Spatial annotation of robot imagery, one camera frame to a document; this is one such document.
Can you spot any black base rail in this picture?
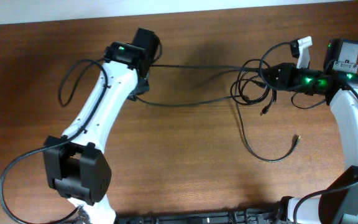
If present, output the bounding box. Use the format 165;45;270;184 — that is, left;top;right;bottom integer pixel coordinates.
115;209;287;224

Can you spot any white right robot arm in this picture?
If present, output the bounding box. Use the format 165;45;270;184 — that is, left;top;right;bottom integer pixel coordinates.
257;37;358;223

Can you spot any black right camera cable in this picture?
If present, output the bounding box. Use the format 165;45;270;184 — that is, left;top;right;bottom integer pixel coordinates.
258;41;328;110

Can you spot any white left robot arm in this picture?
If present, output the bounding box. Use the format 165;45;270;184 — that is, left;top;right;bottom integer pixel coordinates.
43;28;161;223

